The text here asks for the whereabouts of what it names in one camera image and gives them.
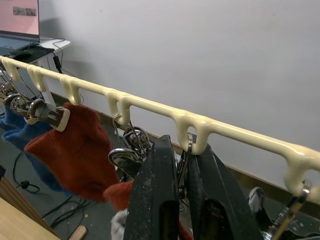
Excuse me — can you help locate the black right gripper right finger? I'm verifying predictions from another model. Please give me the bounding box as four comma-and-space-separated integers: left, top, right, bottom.
188, 144, 262, 240

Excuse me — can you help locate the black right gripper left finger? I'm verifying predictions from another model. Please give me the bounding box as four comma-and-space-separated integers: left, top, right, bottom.
124, 134, 180, 240

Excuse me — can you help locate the red knitted sock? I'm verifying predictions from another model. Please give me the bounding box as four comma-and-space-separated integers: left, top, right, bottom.
103, 180, 194, 240
24, 101, 120, 202

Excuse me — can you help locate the chrome metal hanger clip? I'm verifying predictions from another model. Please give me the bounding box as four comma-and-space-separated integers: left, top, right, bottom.
0, 74, 30, 117
107, 114, 153, 177
261, 180, 314, 240
176, 133, 197, 206

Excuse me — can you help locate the cream plastic clip hanger bar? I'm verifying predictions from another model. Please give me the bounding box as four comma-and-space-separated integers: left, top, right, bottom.
0, 55, 320, 204

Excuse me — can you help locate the chrome clip with cream pads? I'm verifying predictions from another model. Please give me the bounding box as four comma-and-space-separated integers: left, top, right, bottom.
24, 88, 71, 133

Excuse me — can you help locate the white caster wheel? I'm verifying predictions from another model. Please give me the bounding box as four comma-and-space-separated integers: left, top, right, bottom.
248, 186, 265, 216

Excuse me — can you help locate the grey fluffy sock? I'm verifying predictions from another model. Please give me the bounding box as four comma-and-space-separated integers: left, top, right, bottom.
110, 209, 130, 240

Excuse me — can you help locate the small wooden piece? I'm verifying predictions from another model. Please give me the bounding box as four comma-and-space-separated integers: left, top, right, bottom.
70, 224, 88, 240

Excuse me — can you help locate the blue knitted sock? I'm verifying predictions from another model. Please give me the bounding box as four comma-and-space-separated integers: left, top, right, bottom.
0, 107, 74, 196

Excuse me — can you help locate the grey perforated panel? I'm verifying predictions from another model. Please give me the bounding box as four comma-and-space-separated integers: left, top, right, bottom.
13, 66, 45, 101

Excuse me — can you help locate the white desk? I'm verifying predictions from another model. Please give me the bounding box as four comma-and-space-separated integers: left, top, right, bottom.
0, 34, 72, 76

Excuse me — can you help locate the black desk mat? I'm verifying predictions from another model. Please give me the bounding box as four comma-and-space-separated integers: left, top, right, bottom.
2, 46, 55, 61

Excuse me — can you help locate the computer monitor with pink screen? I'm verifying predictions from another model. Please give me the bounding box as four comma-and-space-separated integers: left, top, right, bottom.
0, 0, 41, 43

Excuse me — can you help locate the black floor cable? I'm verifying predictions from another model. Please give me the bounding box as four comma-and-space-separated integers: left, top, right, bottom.
12, 151, 87, 226

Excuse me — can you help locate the black power adapter with cable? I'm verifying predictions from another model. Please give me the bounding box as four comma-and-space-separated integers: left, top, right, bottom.
39, 37, 66, 75

